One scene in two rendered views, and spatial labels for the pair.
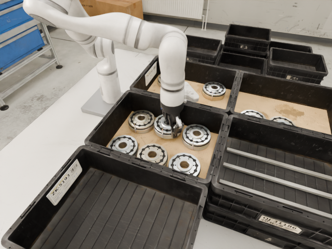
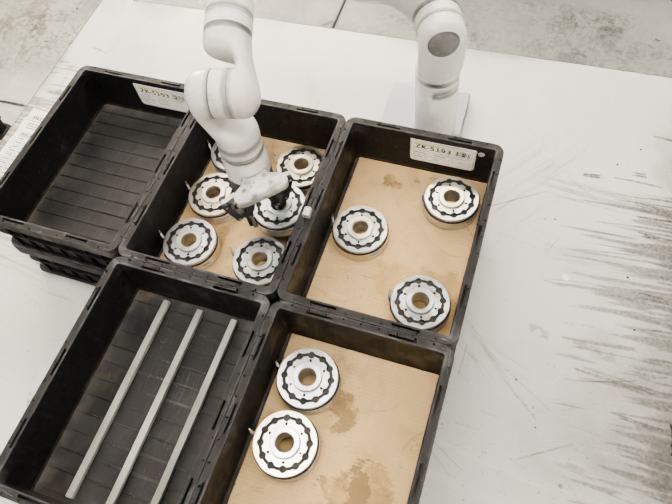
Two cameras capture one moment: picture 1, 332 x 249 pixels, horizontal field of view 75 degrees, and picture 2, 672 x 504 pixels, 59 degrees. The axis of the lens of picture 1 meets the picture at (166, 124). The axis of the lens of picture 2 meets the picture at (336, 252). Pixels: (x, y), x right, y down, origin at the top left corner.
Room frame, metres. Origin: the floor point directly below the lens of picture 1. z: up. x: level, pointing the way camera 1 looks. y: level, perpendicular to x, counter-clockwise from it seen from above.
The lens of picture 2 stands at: (0.72, -0.63, 1.79)
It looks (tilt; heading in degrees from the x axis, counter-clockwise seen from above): 60 degrees down; 96
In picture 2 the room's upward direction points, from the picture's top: 10 degrees counter-clockwise
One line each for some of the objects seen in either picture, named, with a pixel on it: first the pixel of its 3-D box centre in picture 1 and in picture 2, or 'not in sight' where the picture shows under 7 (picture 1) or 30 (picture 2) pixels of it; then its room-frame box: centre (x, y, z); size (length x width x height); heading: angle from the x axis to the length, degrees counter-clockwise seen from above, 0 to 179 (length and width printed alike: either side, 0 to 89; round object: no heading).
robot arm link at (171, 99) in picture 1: (178, 89); (248, 163); (0.54, -0.04, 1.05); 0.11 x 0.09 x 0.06; 114
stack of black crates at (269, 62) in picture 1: (285, 83); not in sight; (1.55, -1.02, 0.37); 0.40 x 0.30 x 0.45; 70
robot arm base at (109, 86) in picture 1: (110, 84); (436, 100); (0.90, 0.28, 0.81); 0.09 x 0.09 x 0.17; 76
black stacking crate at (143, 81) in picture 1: (186, 91); (395, 236); (0.78, -0.09, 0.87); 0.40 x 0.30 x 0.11; 69
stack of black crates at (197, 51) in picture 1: (194, 66); not in sight; (1.82, -0.27, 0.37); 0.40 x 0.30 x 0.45; 70
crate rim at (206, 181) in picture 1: (160, 129); (238, 184); (0.50, 0.02, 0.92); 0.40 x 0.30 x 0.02; 69
